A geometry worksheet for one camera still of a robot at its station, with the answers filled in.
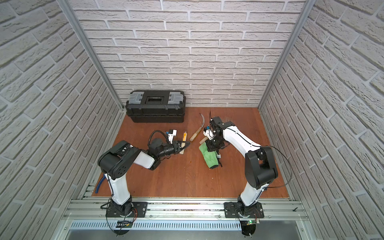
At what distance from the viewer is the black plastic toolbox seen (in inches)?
39.1

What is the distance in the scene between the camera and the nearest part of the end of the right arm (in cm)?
66

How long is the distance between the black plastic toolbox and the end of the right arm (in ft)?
1.08
